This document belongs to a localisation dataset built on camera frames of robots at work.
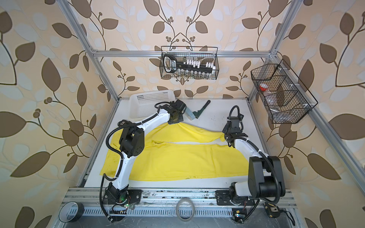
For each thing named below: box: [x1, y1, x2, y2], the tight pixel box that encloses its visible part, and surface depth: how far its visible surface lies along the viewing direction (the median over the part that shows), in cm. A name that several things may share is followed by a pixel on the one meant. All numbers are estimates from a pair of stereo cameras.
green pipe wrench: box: [192, 99, 212, 119], surface depth 114 cm
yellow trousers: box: [100, 122, 249, 182], surface depth 90 cm
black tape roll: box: [65, 201, 85, 223], surface depth 71 cm
